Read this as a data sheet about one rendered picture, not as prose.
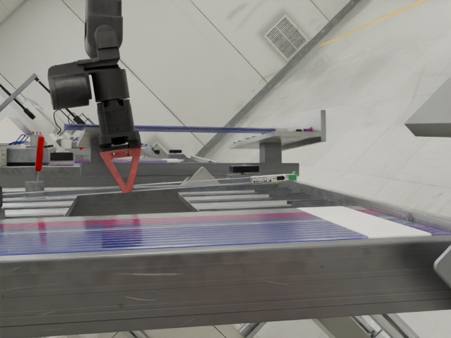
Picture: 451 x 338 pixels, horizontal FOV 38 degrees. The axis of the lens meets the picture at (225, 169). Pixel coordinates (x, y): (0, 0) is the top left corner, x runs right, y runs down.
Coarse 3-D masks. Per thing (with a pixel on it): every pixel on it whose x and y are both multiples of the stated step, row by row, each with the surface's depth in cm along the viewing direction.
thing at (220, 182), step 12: (192, 180) 112; (204, 180) 112; (216, 180) 112; (228, 180) 113; (240, 180) 113; (288, 180) 114; (24, 192) 107; (36, 192) 107; (48, 192) 108; (60, 192) 108; (72, 192) 108; (84, 192) 109; (96, 192) 109; (108, 192) 109
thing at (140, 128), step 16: (64, 128) 125; (80, 128) 126; (144, 128) 129; (160, 128) 130; (176, 128) 131; (192, 128) 131; (208, 128) 132; (224, 128) 133; (240, 128) 134; (256, 128) 135; (272, 128) 136
